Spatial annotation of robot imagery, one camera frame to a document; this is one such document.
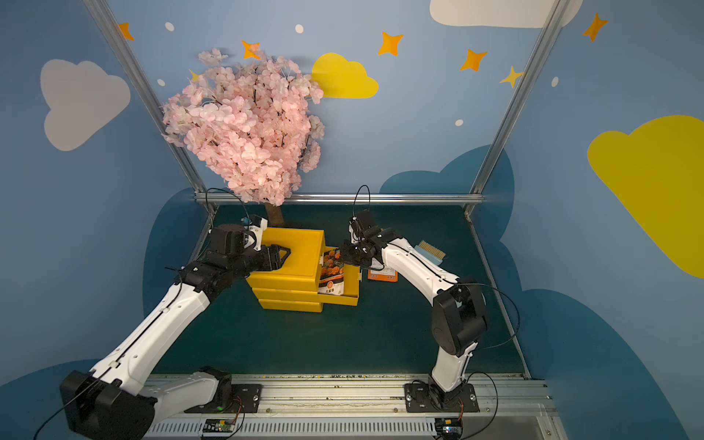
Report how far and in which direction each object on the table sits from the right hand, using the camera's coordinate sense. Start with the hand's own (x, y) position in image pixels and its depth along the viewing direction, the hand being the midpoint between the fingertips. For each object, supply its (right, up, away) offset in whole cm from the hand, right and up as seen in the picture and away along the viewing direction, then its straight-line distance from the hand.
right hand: (345, 254), depth 87 cm
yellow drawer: (+2, -8, +5) cm, 9 cm away
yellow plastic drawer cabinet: (-15, -9, -8) cm, 19 cm away
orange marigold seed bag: (-5, -7, 0) cm, 8 cm away
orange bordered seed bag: (+15, -9, +12) cm, 21 cm away
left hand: (-18, +2, -9) cm, 20 cm away
